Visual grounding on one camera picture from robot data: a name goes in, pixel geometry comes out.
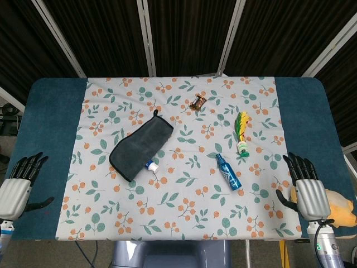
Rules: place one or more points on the brown wrapped snack bar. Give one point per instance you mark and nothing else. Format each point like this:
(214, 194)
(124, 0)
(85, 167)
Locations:
(197, 102)

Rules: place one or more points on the floral patterned tablecloth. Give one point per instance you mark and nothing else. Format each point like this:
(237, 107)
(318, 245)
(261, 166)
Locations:
(178, 206)

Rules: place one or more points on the green and yellow shuttlecock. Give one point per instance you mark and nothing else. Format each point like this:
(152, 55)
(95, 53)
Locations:
(241, 128)

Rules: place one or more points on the yellow plush duck toy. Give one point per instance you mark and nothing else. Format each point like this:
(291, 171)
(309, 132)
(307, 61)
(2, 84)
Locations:
(341, 209)

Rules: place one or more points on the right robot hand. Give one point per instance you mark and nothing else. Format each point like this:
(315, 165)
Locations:
(313, 198)

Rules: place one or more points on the black floor equipment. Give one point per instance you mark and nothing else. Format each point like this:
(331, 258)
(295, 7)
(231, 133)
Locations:
(8, 114)

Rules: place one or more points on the toothpaste tube with white cap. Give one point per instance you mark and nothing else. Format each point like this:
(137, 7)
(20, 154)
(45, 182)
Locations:
(152, 167)

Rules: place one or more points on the teal blue table cover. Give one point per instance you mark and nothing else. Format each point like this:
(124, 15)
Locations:
(53, 134)

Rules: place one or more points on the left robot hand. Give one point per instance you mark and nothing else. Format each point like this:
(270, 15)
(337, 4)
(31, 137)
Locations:
(14, 192)

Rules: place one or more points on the dark folding partition screen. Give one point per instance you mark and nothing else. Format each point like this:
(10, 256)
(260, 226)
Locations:
(189, 36)

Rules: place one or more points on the grey-blue robot torso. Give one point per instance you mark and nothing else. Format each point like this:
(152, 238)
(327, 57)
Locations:
(167, 255)

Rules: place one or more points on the dark grey towel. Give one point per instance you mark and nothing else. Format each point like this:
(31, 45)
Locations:
(139, 145)

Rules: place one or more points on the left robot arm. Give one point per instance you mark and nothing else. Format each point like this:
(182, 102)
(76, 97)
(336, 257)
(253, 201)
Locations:
(5, 231)

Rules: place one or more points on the blue spray bottle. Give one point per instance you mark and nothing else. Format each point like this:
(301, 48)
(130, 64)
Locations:
(228, 173)

